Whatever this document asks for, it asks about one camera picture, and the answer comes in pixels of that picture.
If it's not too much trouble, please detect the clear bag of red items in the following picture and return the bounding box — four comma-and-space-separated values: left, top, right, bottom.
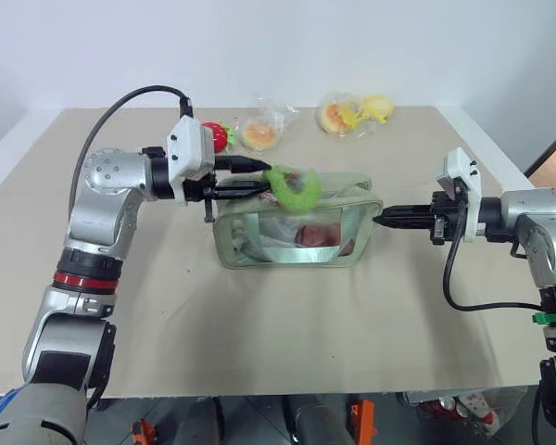
397, 387, 530, 438

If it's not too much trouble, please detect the beige tablecloth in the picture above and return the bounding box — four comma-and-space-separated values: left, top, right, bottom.
0, 106, 556, 400

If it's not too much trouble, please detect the pale yellow bun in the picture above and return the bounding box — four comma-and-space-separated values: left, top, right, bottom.
360, 94, 396, 124

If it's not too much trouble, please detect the bagged bun with yellow toy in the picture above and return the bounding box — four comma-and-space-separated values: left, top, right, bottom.
316, 89, 373, 141

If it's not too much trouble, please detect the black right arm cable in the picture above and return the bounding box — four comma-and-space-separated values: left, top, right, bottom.
441, 221, 544, 313

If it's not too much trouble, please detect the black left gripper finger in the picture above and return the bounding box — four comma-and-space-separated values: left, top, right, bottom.
215, 181, 272, 200
233, 156, 274, 174

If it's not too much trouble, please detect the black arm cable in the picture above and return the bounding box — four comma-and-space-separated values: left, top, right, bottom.
69, 84, 196, 215
441, 221, 544, 313

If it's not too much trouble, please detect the orange clamp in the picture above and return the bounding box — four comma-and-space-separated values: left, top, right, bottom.
129, 418, 162, 445
348, 398, 377, 445

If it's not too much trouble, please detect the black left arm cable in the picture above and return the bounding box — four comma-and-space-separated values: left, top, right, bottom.
69, 84, 196, 215

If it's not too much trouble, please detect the bread bun in plastic bag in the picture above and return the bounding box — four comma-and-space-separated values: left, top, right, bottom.
239, 96, 300, 151

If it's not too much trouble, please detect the green plush keychain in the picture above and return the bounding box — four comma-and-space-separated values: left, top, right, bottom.
259, 164, 324, 212

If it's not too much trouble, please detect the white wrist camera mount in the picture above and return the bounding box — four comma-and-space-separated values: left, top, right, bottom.
434, 146, 487, 244
166, 116, 217, 206

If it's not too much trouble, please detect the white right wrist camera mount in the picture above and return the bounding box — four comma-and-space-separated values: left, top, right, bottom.
434, 146, 487, 244

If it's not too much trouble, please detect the dark rounded shape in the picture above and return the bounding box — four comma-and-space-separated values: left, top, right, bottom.
281, 393, 354, 445

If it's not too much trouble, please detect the red item inside pouch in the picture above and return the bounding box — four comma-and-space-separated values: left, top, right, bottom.
294, 222, 356, 257

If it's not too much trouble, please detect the red strawberry toy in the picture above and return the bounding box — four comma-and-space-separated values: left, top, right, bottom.
199, 121, 238, 152

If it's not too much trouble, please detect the green pouch with clear window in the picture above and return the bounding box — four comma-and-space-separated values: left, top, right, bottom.
211, 170, 385, 271

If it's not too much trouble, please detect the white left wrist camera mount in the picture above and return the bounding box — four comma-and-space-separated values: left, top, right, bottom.
166, 116, 217, 206

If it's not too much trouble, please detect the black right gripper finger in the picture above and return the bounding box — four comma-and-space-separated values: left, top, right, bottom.
373, 205, 433, 219
373, 216, 433, 230

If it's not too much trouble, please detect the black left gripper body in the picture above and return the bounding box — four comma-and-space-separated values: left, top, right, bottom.
183, 155, 236, 224

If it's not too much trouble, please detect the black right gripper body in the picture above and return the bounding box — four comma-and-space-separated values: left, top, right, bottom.
427, 190, 468, 246

